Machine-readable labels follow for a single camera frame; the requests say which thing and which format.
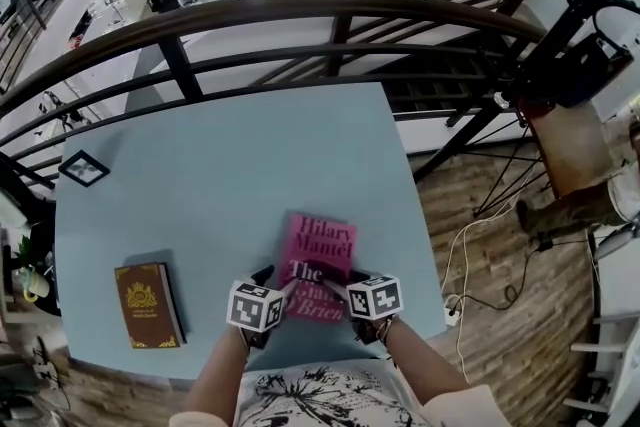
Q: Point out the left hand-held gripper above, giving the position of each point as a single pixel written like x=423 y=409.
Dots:
x=252 y=307

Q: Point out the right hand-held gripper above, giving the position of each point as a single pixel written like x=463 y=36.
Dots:
x=375 y=297

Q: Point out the pink book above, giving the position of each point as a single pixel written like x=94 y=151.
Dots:
x=320 y=240

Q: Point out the brown book with gold print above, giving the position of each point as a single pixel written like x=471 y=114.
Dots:
x=145 y=305

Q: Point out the person's left forearm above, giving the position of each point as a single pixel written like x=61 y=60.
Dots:
x=215 y=375

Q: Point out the person's right forearm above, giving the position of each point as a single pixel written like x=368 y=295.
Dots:
x=420 y=365

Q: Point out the white printed shirt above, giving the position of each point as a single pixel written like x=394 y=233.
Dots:
x=325 y=395

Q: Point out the white power strip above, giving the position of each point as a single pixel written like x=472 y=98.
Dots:
x=452 y=315

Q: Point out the potted green plant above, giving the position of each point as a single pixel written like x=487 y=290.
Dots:
x=32 y=282

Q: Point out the dark curved railing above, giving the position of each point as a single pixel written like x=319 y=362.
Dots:
x=300 y=7

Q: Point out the black box on stand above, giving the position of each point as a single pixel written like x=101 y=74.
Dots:
x=590 y=70

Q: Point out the small black picture frame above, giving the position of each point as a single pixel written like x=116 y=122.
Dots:
x=84 y=169

